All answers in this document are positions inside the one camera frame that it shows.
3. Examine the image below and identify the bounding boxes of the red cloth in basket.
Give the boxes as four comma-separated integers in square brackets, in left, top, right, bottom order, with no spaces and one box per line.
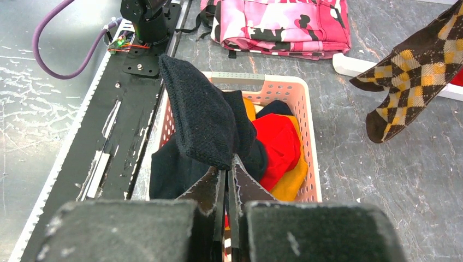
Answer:
[252,114,300,191]

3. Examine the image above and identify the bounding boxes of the black sock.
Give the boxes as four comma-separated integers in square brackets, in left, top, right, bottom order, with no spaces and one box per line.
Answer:
[159,55,257,170]

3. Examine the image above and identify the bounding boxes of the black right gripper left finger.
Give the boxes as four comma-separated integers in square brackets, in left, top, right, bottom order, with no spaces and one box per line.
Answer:
[33,168,225,261]

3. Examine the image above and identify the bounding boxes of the argyle brown yellow sock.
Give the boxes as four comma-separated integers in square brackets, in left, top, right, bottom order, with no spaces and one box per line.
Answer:
[351,1,462,144]

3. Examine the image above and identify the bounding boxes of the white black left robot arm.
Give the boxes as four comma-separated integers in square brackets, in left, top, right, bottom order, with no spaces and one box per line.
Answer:
[120,0,171,45]

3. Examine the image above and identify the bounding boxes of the yellow cloth in basket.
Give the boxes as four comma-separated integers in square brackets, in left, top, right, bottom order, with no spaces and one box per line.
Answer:
[242,98,308,201]

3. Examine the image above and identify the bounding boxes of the pink perforated plastic basket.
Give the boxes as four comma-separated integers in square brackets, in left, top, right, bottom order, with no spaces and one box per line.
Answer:
[132,72,322,202]

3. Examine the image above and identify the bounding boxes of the pink camouflage folded cloth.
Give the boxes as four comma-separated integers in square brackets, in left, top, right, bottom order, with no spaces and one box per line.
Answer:
[198,1,351,60]

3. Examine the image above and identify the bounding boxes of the white metal drying rack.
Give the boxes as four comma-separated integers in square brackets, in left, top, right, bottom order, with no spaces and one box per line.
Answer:
[332,52,463,102]

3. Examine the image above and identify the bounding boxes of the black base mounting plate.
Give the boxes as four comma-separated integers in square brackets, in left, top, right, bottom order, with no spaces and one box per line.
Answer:
[9,1,191,261]

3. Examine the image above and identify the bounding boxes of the red white santa sock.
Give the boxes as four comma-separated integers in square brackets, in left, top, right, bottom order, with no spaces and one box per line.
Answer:
[450,69,463,87]

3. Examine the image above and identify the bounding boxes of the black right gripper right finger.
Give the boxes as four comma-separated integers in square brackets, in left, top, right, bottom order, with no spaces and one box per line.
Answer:
[228,156,406,261]

